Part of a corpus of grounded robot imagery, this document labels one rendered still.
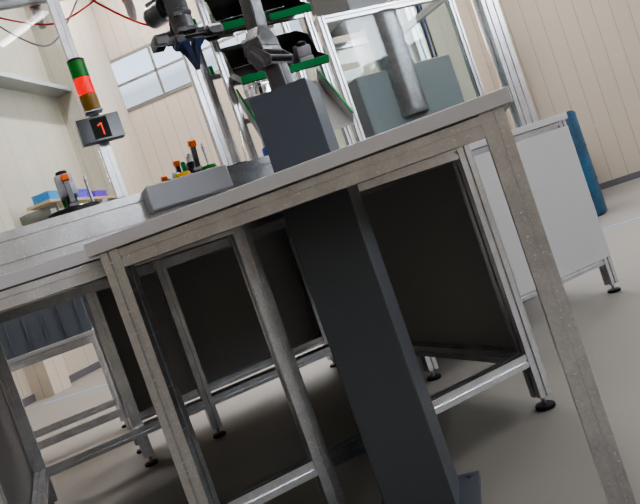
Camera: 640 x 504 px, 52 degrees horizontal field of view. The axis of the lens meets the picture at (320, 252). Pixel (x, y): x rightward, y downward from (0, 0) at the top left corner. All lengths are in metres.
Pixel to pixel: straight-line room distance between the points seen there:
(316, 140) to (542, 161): 1.78
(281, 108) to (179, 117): 8.51
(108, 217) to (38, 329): 2.06
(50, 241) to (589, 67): 8.26
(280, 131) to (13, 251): 0.67
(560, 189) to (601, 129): 6.14
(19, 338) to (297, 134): 2.47
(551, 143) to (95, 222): 2.15
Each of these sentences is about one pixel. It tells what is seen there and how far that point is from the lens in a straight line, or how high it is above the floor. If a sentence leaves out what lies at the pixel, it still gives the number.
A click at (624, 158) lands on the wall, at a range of 9.34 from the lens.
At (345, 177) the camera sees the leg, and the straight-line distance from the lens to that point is 1.29.
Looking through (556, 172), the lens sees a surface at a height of 0.61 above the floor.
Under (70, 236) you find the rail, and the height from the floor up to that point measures 0.91.
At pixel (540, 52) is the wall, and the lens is 9.30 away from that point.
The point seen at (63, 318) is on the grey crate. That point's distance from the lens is 3.70.
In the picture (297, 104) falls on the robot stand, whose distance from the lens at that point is 1.53.
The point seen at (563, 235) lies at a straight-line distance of 3.16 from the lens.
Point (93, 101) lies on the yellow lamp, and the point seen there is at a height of 1.28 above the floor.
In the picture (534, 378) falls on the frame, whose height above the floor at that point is 0.10.
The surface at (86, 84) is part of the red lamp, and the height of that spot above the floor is 1.33.
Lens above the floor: 0.73
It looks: 2 degrees down
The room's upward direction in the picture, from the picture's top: 19 degrees counter-clockwise
